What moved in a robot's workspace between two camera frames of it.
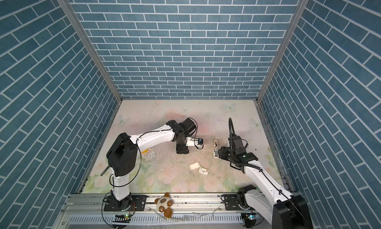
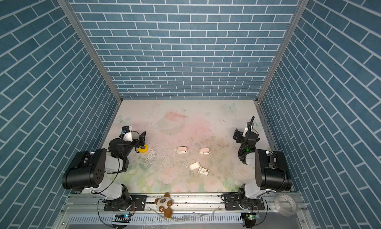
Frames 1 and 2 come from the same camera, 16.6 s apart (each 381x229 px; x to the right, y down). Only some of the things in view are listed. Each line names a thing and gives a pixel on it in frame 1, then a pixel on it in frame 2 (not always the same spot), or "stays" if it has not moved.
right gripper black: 222,153 -> 238,133
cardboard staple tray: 194,165 stays
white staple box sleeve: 203,171 stays
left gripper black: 183,149 -> 141,141
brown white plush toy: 164,204 stays
